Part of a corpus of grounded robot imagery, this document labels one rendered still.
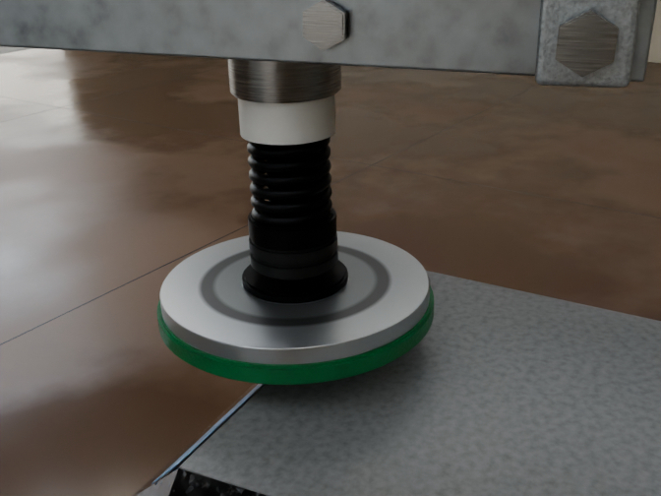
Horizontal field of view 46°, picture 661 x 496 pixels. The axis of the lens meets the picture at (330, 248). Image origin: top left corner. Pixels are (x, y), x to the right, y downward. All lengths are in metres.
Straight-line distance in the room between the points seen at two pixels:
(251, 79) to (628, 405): 0.35
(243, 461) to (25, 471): 1.50
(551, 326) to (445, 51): 0.29
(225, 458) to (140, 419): 1.56
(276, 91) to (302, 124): 0.03
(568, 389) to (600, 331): 0.10
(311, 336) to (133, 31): 0.23
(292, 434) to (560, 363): 0.22
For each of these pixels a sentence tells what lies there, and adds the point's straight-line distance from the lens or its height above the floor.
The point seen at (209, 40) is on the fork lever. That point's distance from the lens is 0.52.
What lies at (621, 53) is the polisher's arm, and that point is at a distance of 0.46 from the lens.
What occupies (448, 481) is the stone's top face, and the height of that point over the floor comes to 0.85.
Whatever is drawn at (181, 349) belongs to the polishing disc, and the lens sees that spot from 0.58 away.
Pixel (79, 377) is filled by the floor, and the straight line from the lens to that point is 2.31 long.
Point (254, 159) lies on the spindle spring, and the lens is 0.58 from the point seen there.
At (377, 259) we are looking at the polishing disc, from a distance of 0.66.
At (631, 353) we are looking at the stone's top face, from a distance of 0.67.
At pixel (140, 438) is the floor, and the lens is 2.03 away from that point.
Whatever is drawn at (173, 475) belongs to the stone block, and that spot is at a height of 0.84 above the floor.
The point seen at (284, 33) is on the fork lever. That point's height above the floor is 1.11.
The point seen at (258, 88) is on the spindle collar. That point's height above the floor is 1.07.
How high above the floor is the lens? 1.18
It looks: 24 degrees down
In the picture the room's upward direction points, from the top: 2 degrees counter-clockwise
